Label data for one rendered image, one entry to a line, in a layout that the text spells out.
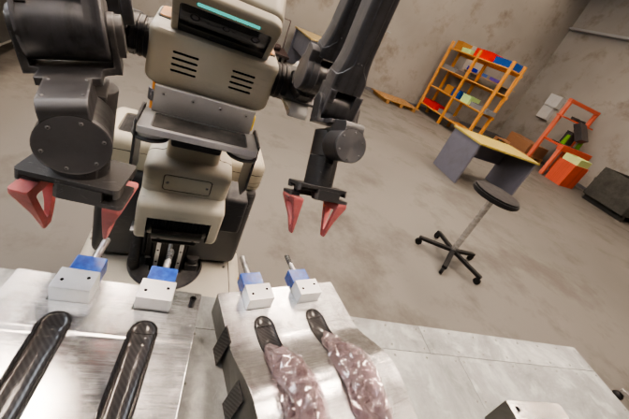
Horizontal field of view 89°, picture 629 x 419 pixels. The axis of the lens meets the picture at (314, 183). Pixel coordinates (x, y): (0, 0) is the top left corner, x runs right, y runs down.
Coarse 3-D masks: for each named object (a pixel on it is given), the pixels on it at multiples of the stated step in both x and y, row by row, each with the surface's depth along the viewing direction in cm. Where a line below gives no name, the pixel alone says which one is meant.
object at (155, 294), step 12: (168, 252) 59; (168, 264) 56; (156, 276) 52; (168, 276) 53; (144, 288) 48; (156, 288) 49; (168, 288) 50; (144, 300) 47; (156, 300) 47; (168, 300) 48; (168, 312) 51
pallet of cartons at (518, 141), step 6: (498, 138) 1034; (504, 138) 1049; (510, 138) 1035; (516, 138) 969; (522, 138) 951; (528, 138) 1020; (510, 144) 982; (516, 144) 966; (522, 144) 947; (528, 144) 932; (522, 150) 944; (528, 150) 936; (540, 150) 947; (546, 150) 951; (534, 156) 957; (540, 156) 961; (540, 162) 970
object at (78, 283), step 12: (108, 240) 55; (96, 252) 52; (72, 264) 48; (84, 264) 49; (96, 264) 50; (60, 276) 45; (72, 276) 45; (84, 276) 46; (96, 276) 47; (48, 288) 43; (60, 288) 44; (72, 288) 44; (84, 288) 45; (96, 288) 48; (60, 300) 45; (72, 300) 45; (84, 300) 45
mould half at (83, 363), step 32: (0, 288) 43; (32, 288) 45; (128, 288) 50; (0, 320) 40; (32, 320) 41; (96, 320) 44; (128, 320) 46; (160, 320) 48; (192, 320) 49; (0, 352) 38; (64, 352) 40; (96, 352) 41; (160, 352) 44; (64, 384) 38; (96, 384) 39; (160, 384) 41; (32, 416) 34; (64, 416) 35; (160, 416) 39
